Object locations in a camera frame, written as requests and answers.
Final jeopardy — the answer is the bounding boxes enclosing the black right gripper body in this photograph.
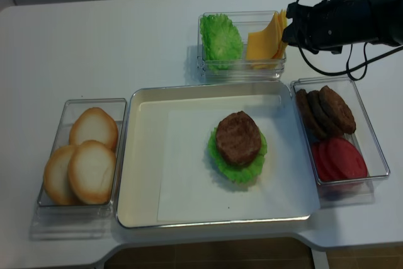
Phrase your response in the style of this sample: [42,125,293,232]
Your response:
[281,0,378,54]

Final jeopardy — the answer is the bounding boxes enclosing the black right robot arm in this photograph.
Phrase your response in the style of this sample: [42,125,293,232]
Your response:
[282,0,402,54]

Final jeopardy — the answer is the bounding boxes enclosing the stack of cheese slices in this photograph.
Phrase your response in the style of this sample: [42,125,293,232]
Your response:
[246,9,288,70]

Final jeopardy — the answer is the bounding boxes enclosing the clear lettuce cheese container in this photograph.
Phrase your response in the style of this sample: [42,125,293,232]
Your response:
[197,10,288,83]

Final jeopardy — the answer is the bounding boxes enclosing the green lettuce leaf in container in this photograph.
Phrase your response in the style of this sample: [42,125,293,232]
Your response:
[200,13,244,73]

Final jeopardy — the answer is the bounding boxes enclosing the brown patty on lettuce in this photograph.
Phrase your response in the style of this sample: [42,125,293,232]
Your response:
[215,111,262,166]

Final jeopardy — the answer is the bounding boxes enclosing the lettuce leaf under patty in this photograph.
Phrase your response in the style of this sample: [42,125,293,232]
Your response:
[207,127,268,184]

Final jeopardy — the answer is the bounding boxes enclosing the right brown patty in container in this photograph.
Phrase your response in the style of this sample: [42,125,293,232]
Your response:
[319,86,356,134]

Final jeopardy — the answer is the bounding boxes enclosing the left brown patty in container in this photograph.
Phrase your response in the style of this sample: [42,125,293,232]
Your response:
[295,89,327,140]

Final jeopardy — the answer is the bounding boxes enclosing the clear patty tomato container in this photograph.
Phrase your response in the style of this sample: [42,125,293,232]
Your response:
[290,77,390,207]

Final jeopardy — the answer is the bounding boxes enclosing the red tomato slices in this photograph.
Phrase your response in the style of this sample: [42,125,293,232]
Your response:
[310,137,368,191]

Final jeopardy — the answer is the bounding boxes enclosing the white metal tray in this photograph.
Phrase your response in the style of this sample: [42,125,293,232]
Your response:
[116,81,320,228]

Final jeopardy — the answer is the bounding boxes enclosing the white paper sheet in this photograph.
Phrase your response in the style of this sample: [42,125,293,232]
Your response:
[157,106,320,222]

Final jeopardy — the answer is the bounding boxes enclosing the back bun half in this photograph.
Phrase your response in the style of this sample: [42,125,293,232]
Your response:
[69,107,118,151]

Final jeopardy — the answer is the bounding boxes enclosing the bun half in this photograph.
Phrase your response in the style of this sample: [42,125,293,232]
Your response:
[69,107,118,151]
[43,145,79,205]
[67,140,116,205]

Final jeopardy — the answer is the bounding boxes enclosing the front right bun half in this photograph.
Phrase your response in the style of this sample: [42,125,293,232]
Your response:
[67,140,116,205]

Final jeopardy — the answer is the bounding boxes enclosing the clear plastic bun container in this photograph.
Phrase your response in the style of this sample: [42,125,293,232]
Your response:
[30,98,127,241]

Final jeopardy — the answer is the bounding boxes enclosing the front left bun half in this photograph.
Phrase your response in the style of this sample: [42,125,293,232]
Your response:
[43,145,79,205]

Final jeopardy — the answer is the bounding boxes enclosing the black camera cable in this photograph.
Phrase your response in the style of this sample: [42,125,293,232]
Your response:
[295,0,403,81]

